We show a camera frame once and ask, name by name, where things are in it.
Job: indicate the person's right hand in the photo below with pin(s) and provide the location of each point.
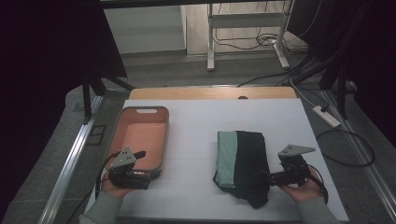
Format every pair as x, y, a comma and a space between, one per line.
306, 190

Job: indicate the wooden table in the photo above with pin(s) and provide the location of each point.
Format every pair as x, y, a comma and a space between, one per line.
211, 92

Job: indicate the black curtain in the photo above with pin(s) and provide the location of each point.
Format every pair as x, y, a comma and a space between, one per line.
40, 62
370, 46

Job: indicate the person's left hand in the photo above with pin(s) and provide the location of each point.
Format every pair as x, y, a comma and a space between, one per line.
113, 189

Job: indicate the orange storage basket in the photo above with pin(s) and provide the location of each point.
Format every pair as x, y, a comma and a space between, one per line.
141, 137

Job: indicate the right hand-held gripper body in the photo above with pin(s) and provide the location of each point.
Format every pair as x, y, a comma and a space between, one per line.
294, 169

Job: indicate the white metal stand frame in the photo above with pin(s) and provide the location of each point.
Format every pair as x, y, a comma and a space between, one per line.
246, 20

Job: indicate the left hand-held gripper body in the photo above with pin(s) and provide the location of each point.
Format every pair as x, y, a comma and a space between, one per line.
123, 159

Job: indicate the black stand legs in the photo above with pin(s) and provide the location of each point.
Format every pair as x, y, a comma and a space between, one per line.
88, 96
342, 93

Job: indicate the light green cloth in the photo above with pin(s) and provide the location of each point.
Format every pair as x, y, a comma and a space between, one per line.
226, 158

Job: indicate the white power strip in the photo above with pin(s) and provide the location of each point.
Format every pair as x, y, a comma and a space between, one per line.
326, 116

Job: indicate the aluminium floor rail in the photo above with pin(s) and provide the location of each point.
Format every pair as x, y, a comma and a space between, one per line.
70, 168
361, 146

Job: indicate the dark pants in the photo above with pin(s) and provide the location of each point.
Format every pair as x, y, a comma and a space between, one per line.
250, 165

